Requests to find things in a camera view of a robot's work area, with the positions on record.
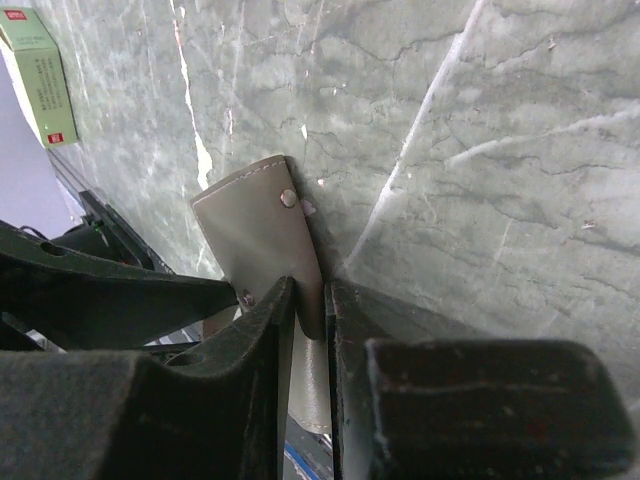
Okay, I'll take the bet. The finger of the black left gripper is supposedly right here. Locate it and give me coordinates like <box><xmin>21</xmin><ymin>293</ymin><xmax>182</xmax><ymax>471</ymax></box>
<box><xmin>1</xmin><ymin>223</ymin><xmax>237</xmax><ymax>350</ymax></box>

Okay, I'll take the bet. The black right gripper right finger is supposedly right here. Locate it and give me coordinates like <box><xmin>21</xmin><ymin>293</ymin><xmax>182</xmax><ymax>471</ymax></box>
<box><xmin>325</xmin><ymin>280</ymin><xmax>638</xmax><ymax>479</ymax></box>

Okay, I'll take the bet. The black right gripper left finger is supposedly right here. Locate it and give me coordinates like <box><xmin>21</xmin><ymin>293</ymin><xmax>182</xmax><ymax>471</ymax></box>
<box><xmin>1</xmin><ymin>277</ymin><xmax>295</xmax><ymax>479</ymax></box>

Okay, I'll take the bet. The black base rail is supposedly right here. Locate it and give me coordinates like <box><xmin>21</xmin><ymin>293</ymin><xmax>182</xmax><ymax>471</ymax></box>
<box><xmin>51</xmin><ymin>190</ymin><xmax>174</xmax><ymax>274</ymax></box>

